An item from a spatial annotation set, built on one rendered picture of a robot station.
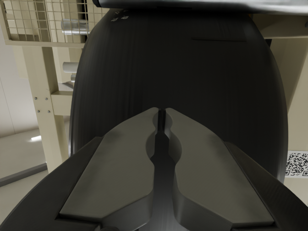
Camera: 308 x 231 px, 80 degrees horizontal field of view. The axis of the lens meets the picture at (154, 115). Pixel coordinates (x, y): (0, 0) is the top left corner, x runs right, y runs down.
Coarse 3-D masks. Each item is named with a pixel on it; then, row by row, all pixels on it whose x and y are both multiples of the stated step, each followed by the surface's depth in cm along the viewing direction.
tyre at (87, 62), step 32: (96, 32) 27; (128, 32) 24; (160, 32) 24; (192, 32) 24; (224, 32) 24; (256, 32) 26; (96, 64) 23; (128, 64) 22; (160, 64) 22; (192, 64) 22; (224, 64) 22; (256, 64) 22; (96, 96) 22; (128, 96) 21; (160, 96) 21; (192, 96) 21; (224, 96) 21; (256, 96) 21; (96, 128) 21; (160, 128) 21; (224, 128) 21; (256, 128) 21; (160, 160) 21; (256, 160) 21; (160, 192) 21; (160, 224) 22
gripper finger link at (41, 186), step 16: (96, 144) 8; (80, 160) 7; (48, 176) 6; (64, 176) 7; (80, 176) 7; (32, 192) 6; (48, 192) 6; (64, 192) 6; (16, 208) 5; (32, 208) 5; (48, 208) 5; (16, 224) 5; (32, 224) 5; (48, 224) 5; (64, 224) 5; (80, 224) 5; (96, 224) 5
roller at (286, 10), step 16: (96, 0) 25; (112, 0) 25; (128, 0) 25; (144, 0) 25; (160, 0) 25; (176, 0) 25; (192, 0) 25; (208, 0) 25; (224, 0) 25; (240, 0) 25; (256, 0) 25; (272, 0) 25; (288, 0) 25; (304, 0) 25
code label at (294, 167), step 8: (288, 152) 42; (296, 152) 42; (304, 152) 42; (288, 160) 43; (296, 160) 43; (304, 160) 43; (288, 168) 44; (296, 168) 43; (304, 168) 43; (288, 176) 44; (296, 176) 44; (304, 176) 44
